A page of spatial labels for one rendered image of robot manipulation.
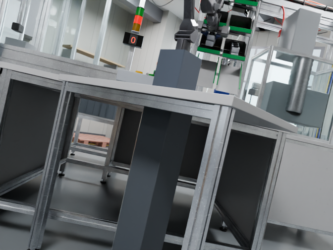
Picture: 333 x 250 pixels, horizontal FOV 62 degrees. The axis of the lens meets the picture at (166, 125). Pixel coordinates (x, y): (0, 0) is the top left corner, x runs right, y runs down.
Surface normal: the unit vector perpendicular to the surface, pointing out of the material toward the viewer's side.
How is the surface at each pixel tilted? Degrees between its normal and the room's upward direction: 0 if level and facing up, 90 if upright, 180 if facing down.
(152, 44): 90
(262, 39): 90
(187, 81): 90
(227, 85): 45
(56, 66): 90
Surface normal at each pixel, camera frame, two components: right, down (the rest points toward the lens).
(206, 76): 0.07, -0.70
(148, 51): -0.61, -0.13
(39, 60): 0.05, 0.03
